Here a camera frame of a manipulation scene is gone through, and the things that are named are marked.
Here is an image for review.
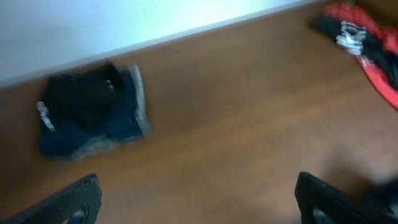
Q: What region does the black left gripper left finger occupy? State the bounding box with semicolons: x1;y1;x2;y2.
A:
1;174;102;224

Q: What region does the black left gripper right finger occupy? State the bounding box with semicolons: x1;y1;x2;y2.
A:
295;172;397;224

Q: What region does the black t-shirt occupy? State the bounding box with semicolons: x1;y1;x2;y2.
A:
40;63;125;130

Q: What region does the folded navy blue garment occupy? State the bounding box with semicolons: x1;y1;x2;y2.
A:
39;70;144;158

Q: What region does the dark garment in pile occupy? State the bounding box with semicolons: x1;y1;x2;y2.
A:
310;16;397;90

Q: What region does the red garment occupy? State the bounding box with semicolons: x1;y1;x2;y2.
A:
324;3;397;109

